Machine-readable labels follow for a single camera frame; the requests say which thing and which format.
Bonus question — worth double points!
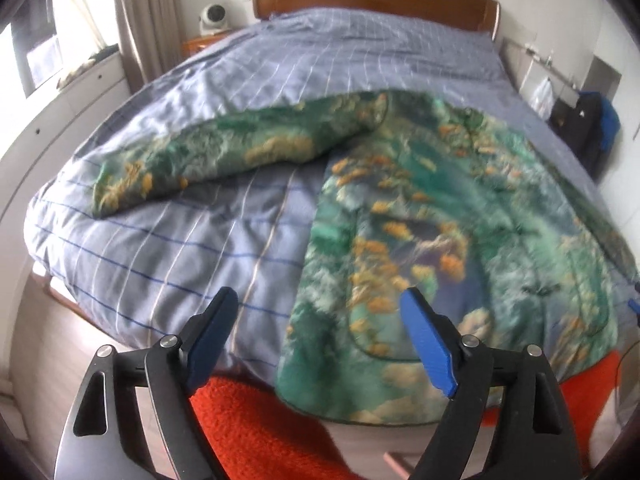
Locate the green floral padded jacket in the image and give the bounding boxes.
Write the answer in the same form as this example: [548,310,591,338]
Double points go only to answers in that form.
[92,90,637,425]

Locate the red and white fleece garment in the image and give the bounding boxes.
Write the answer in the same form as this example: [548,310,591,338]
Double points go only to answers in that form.
[190,351,620,479]

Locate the blue checked duvet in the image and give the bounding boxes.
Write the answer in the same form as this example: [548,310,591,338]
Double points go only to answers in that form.
[24,9,609,387]

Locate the black and blue backpack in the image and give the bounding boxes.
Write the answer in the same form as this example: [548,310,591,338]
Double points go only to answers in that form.
[549,91,620,181]

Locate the white drawer cabinet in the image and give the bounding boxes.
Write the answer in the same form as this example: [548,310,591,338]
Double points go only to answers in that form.
[0,49,134,261]

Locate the white plastic bag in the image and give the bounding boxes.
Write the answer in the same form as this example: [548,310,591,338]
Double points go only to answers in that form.
[528,77,555,122]

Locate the wooden bedside table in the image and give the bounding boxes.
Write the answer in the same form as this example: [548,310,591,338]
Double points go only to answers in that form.
[181,29,233,60]

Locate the white round fan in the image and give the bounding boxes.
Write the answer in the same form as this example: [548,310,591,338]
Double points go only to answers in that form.
[198,3,230,37]

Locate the beige curtain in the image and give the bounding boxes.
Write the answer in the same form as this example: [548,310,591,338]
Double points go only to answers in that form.
[115,0,183,93]

